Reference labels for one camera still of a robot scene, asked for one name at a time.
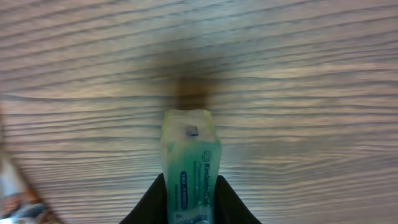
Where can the beige snack pouch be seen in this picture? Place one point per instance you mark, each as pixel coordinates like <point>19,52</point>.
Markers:
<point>20,204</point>

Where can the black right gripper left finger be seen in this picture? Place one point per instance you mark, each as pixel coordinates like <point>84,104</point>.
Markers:
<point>152,207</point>

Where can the small teal gum pack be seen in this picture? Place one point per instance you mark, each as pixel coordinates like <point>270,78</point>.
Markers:
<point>191,152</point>

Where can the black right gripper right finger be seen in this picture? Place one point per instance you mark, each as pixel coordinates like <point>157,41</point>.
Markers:
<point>229,208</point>

